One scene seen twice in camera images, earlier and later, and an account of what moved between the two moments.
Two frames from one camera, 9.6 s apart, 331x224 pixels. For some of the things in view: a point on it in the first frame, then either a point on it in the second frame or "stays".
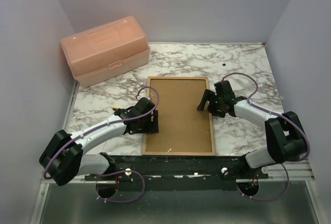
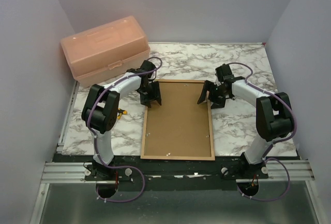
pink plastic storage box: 102,51 stays
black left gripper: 152,127 → 155,95
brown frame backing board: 181,127 stays
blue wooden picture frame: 183,130 stays
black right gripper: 208,95 → 217,103
